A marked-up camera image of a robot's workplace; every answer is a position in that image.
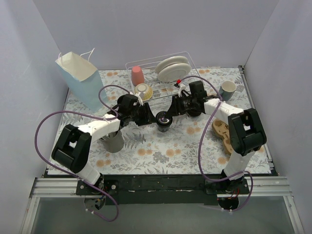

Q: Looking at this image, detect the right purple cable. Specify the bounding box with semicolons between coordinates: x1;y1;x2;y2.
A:
180;75;254;212

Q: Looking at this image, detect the floral table mat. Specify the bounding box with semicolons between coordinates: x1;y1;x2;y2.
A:
47;67;271;175

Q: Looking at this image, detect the rear white plate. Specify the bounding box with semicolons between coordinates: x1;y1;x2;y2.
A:
155;56;189;74

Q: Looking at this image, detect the aluminium frame rail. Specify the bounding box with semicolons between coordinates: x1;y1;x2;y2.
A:
21;176;304;234

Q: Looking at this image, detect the pink plastic cup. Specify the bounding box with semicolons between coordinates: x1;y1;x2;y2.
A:
131;66;144;86

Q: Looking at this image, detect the front white plate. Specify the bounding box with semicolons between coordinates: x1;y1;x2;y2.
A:
157;63;191;82

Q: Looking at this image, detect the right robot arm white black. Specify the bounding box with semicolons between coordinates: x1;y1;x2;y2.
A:
165;80;267;194

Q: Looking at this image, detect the black takeout coffee cup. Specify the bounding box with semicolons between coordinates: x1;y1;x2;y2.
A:
157;124;170;133

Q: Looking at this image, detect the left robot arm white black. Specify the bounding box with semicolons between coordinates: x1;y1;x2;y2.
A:
52;94;156;195

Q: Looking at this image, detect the yellow dotted bowl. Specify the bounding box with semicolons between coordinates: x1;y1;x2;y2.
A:
135;83;153;101

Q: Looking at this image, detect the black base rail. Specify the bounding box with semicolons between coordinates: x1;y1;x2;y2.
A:
76;173;244;205

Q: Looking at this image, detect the light blue paper bag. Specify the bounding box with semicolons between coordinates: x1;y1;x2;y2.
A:
55;50;107;112

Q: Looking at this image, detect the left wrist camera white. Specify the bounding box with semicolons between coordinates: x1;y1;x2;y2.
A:
135;92;144;105

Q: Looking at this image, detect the white plate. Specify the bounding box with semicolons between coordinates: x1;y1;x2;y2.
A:
155;56;189;74
157;63;191;82

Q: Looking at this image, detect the grey blue mug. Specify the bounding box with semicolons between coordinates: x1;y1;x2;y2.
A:
219;80;236;101

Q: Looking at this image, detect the grey straw holder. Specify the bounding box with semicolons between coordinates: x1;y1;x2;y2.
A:
100;130;124;153

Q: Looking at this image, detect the black cup lid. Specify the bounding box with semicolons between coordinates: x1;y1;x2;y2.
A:
156;111;173;127

